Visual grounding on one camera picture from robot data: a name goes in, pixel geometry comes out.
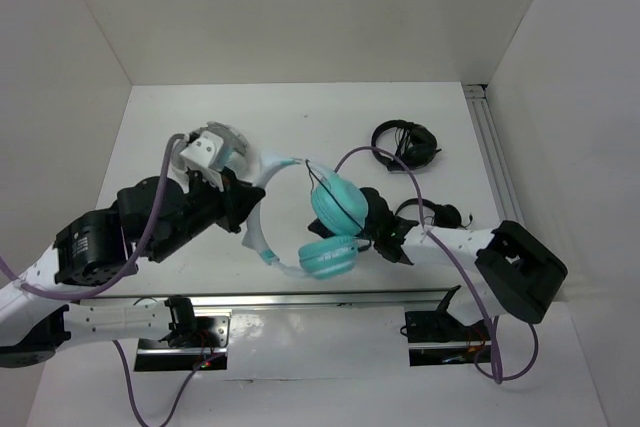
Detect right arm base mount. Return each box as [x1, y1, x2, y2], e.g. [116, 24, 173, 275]
[399, 310, 491, 367]

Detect teal cat ear headphones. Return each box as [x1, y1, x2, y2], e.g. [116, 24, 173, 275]
[242, 156, 370, 280]

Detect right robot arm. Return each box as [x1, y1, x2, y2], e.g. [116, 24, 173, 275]
[298, 188, 568, 339]

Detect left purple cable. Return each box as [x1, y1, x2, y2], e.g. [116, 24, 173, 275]
[0, 132, 221, 427]

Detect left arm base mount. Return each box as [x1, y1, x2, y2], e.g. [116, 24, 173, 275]
[134, 310, 231, 372]

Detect grey white gaming headset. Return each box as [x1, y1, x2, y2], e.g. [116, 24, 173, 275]
[170, 122, 251, 178]

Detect black headphone audio cable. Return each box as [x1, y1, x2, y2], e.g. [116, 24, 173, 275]
[302, 158, 372, 253]

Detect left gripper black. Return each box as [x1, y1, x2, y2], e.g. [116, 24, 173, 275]
[147, 165, 266, 263]

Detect black wrapped headphones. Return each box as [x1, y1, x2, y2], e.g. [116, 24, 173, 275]
[370, 119, 441, 172]

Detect black unwrapped headphones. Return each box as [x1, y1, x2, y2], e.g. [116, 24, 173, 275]
[395, 198, 473, 229]

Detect aluminium rail at right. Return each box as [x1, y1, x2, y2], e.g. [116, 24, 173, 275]
[462, 84, 524, 224]

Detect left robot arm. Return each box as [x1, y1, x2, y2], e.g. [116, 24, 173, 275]
[1, 171, 266, 368]

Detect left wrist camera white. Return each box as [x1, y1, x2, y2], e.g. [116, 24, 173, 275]
[179, 131, 227, 191]

